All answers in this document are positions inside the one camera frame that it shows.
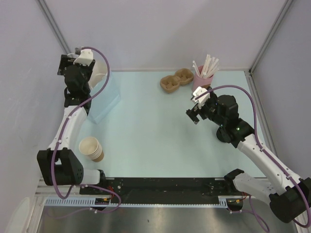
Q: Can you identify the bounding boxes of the brown pulp carrier stack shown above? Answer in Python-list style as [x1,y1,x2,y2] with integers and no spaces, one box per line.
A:
[160,68,194,94]

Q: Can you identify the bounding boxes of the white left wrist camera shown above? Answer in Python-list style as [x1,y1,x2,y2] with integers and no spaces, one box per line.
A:
[73,48,94,66]

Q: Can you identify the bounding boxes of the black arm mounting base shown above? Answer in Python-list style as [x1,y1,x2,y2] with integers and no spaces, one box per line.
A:
[80,178,246,204]

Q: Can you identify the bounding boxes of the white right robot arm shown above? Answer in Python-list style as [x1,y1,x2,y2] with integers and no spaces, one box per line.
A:
[186,88,311,223]

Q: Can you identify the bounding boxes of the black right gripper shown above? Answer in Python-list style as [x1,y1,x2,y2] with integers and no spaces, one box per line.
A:
[186,94,226,127]

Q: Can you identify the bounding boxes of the white wrapped straws bundle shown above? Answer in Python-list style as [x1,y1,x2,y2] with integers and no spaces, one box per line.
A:
[192,54,220,79]

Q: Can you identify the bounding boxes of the white slotted cable duct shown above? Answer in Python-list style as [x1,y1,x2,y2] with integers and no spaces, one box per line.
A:
[44,197,242,208]

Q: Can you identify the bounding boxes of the pink straw holder cup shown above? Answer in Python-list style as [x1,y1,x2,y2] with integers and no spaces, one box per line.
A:
[192,73,214,92]

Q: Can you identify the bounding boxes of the light blue paper bag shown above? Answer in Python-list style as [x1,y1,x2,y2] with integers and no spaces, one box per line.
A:
[88,61,121,124]

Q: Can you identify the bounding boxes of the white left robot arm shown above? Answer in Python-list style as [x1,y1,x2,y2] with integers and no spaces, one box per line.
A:
[37,49,107,194]

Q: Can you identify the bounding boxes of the brown paper cups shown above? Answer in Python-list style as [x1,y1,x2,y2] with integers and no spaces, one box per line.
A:
[78,136,104,162]

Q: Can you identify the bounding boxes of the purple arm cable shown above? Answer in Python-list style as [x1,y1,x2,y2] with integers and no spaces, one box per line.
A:
[195,84,311,233]
[52,46,122,219]

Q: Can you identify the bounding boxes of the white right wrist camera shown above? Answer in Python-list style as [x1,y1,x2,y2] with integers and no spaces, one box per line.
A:
[190,86,210,109]

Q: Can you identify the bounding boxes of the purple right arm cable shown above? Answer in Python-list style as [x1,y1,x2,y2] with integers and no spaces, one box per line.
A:
[195,84,311,233]

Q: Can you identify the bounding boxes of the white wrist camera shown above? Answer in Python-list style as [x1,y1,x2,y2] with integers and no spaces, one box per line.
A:
[190,86,210,109]
[73,48,94,66]

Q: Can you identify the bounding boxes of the stacked black cup lids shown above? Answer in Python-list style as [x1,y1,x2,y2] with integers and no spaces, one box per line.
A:
[216,127,231,143]

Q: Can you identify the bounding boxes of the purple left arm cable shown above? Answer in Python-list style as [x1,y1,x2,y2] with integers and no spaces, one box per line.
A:
[52,46,122,219]

